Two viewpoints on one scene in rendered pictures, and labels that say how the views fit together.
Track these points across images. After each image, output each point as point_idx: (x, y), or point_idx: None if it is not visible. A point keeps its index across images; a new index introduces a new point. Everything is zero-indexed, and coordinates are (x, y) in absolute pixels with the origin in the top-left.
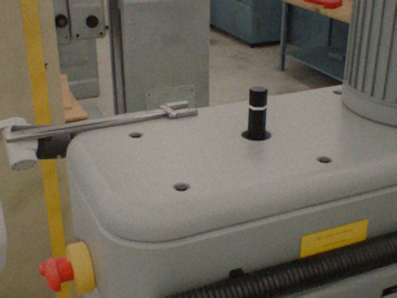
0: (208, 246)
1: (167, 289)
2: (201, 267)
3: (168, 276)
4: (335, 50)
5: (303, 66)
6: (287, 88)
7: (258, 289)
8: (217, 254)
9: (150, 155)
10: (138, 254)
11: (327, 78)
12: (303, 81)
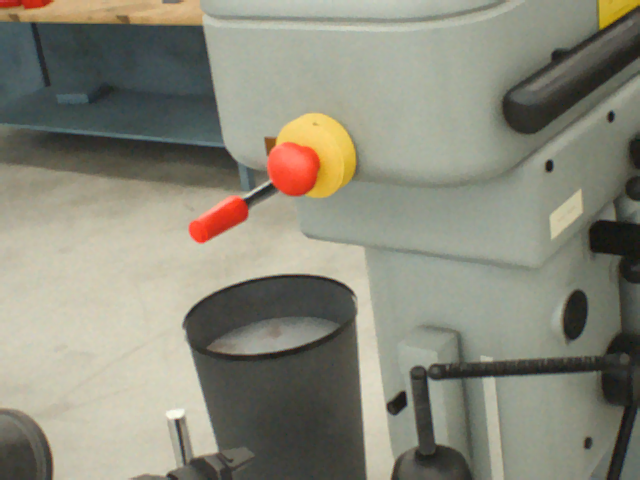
0: (533, 11)
1: (506, 82)
2: (530, 45)
3: (506, 61)
4: (67, 89)
5: (12, 138)
6: (4, 184)
7: (603, 54)
8: (540, 24)
9: None
10: (470, 34)
11: (71, 145)
12: (28, 162)
